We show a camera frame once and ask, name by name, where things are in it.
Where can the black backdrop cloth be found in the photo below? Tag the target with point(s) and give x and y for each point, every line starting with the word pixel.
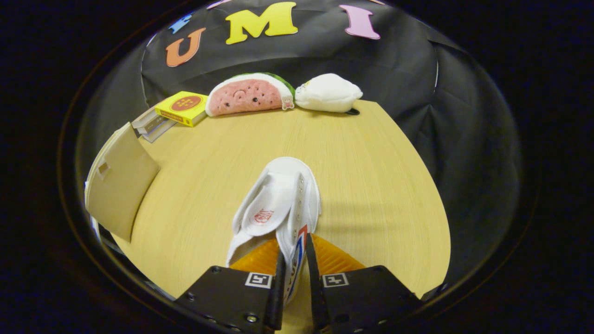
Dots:
pixel 473 162

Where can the grey book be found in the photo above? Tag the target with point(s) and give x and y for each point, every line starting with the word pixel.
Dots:
pixel 153 126

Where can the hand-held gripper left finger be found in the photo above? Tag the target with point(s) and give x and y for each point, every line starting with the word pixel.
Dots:
pixel 232 297

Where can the white canvas shoe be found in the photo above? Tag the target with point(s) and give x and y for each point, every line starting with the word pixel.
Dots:
pixel 274 204

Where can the white plush toy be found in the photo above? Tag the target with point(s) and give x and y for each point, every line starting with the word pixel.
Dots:
pixel 327 93

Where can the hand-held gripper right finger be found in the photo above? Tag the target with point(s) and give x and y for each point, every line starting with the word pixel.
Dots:
pixel 362 297

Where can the watermelon slice plush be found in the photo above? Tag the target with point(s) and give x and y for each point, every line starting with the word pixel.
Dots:
pixel 246 97

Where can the yellow book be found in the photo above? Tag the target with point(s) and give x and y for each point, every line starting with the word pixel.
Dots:
pixel 183 105

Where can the beige storage box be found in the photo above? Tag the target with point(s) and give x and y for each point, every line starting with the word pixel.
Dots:
pixel 123 185

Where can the beige book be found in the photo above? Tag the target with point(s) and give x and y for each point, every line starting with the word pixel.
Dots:
pixel 144 118

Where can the blue book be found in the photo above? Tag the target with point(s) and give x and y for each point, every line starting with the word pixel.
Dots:
pixel 162 132

